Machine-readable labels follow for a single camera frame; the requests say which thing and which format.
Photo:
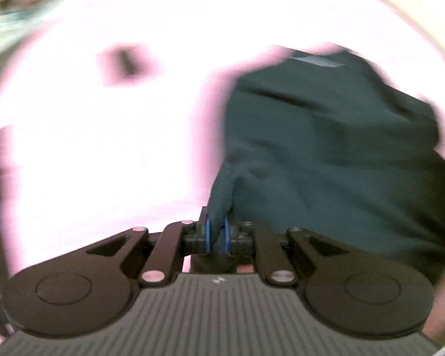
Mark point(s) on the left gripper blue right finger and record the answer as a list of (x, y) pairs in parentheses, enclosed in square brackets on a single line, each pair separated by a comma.
[(238, 239)]

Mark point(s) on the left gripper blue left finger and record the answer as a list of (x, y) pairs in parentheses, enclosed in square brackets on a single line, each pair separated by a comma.
[(197, 234)]

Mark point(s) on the dark green long-sleeve shirt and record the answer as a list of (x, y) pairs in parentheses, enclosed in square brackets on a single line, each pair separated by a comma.
[(323, 143)]

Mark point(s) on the pink ribbed bed blanket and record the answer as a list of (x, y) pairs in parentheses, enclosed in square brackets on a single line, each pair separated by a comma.
[(80, 158)]

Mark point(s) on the black smartphone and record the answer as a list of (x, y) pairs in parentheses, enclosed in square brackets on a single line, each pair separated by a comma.
[(126, 64)]

